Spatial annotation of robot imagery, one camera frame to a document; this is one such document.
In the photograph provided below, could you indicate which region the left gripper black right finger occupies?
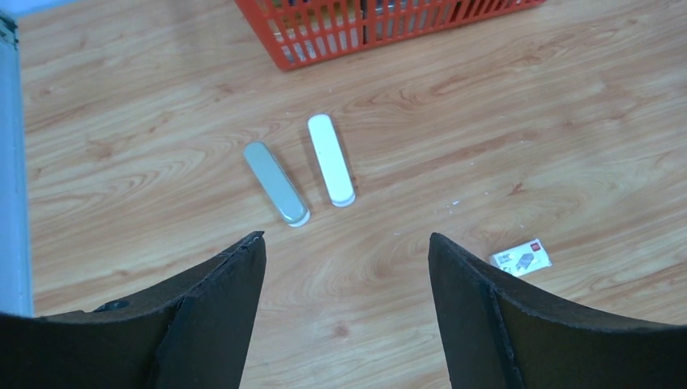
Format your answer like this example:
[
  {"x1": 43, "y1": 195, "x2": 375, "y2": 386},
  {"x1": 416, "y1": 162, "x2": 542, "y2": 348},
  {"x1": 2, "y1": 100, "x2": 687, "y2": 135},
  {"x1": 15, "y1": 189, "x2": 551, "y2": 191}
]
[{"x1": 428, "y1": 233, "x2": 686, "y2": 388}]

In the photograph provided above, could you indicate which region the greenish white stapler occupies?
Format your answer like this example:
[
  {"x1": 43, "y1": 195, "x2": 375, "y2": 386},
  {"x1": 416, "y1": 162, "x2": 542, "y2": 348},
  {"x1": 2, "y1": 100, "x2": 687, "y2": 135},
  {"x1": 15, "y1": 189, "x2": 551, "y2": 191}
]
[{"x1": 243, "y1": 141, "x2": 311, "y2": 228}]

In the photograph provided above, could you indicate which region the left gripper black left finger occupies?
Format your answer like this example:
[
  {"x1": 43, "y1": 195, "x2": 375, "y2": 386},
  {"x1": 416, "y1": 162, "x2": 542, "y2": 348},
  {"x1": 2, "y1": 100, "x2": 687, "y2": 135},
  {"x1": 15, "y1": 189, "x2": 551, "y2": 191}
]
[{"x1": 1, "y1": 231, "x2": 267, "y2": 388}]

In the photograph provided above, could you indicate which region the small staple box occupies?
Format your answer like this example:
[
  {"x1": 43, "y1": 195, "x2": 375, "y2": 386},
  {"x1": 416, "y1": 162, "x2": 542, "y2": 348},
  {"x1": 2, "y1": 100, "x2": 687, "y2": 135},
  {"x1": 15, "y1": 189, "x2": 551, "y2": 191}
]
[{"x1": 489, "y1": 239, "x2": 553, "y2": 277}]

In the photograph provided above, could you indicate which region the red plastic shopping basket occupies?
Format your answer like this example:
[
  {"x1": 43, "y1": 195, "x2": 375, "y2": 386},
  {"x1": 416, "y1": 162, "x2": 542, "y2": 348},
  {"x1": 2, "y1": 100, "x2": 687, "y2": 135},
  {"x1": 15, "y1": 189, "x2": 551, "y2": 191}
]
[{"x1": 237, "y1": 0, "x2": 540, "y2": 71}]

